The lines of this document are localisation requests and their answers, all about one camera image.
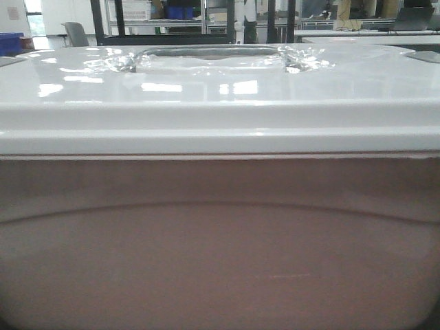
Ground white lidded storage bin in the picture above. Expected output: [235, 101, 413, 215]
[1, 43, 439, 329]

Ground blue bins on back shelf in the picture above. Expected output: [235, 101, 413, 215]
[166, 5, 193, 20]

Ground white basket on back shelf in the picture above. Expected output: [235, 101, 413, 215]
[122, 0, 151, 21]

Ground white workbench at right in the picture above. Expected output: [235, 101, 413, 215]
[295, 30, 439, 45]

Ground grey office chair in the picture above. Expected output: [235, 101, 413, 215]
[62, 21, 89, 47]

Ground blue crate at left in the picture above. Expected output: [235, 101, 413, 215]
[0, 32, 24, 56]

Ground black metal frame rack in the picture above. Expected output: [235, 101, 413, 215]
[90, 0, 297, 46]

